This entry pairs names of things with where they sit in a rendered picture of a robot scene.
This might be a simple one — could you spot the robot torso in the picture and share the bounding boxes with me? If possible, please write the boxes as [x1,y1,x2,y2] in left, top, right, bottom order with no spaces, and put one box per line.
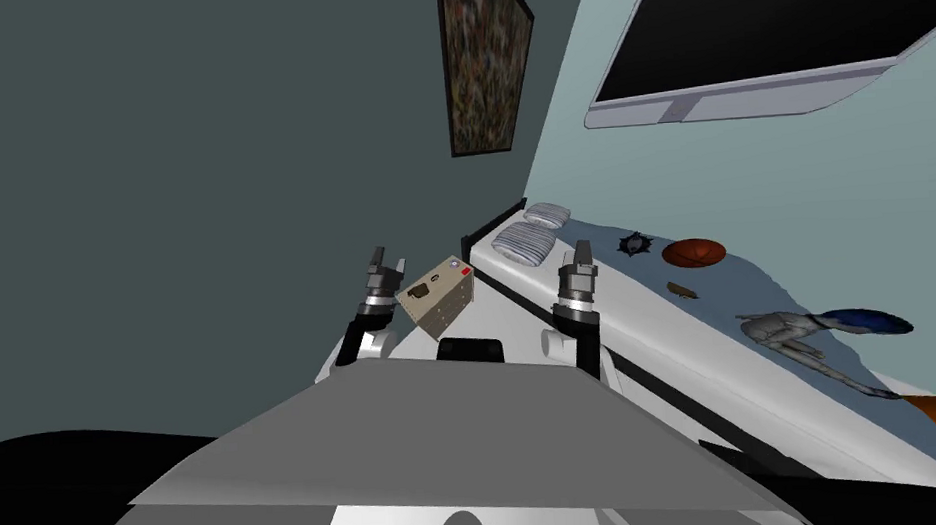
[78,318,821,525]

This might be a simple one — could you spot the white framed black television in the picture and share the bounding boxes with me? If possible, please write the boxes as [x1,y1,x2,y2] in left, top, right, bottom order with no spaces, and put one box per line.
[577,0,936,131]

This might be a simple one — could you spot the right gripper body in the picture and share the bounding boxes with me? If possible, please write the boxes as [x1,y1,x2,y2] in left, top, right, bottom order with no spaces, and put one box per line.
[556,260,602,301]

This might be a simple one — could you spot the beige bedside cabinet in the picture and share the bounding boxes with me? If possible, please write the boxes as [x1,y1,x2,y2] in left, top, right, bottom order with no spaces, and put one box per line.
[394,253,479,343]

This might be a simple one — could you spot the dark framed wall picture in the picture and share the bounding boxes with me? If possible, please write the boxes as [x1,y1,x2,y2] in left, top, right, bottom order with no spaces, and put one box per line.
[435,0,543,161]

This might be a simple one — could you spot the white bed with black frame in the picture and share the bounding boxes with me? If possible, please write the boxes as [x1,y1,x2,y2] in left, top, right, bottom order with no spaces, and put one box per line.
[457,176,936,506]

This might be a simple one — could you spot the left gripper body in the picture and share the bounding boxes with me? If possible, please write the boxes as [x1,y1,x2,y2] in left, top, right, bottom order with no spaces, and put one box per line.
[362,264,409,305]

